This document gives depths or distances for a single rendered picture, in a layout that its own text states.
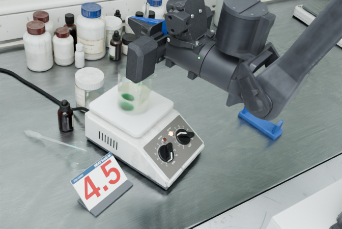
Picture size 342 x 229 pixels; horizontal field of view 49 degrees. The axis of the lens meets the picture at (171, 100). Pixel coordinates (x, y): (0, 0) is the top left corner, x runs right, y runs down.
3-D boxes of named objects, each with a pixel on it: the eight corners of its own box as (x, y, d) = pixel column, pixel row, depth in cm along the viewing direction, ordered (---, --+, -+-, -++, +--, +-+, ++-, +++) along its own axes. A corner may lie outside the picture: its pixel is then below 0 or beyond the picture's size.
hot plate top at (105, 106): (175, 106, 73) (176, 103, 73) (137, 140, 65) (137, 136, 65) (127, 80, 78) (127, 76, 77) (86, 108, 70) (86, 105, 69)
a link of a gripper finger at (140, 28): (161, 53, 60) (165, 19, 56) (146, 62, 58) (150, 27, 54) (127, 35, 63) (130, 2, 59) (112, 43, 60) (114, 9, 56)
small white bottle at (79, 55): (85, 68, 92) (85, 47, 89) (76, 69, 92) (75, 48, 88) (83, 62, 94) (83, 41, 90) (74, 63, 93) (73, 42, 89)
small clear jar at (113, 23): (121, 37, 105) (122, 16, 101) (120, 49, 101) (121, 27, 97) (100, 35, 105) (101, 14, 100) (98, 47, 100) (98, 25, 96)
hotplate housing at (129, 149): (203, 151, 76) (211, 122, 71) (166, 193, 67) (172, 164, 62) (118, 102, 84) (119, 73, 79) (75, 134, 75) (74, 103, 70)
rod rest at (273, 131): (282, 133, 83) (287, 121, 81) (274, 140, 81) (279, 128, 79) (246, 109, 88) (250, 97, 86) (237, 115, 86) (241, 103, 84)
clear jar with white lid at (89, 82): (97, 93, 86) (97, 64, 81) (108, 110, 82) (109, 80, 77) (72, 99, 83) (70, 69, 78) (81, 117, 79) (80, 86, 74)
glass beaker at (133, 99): (110, 114, 69) (112, 76, 63) (121, 92, 74) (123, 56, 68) (148, 122, 68) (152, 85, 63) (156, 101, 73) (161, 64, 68)
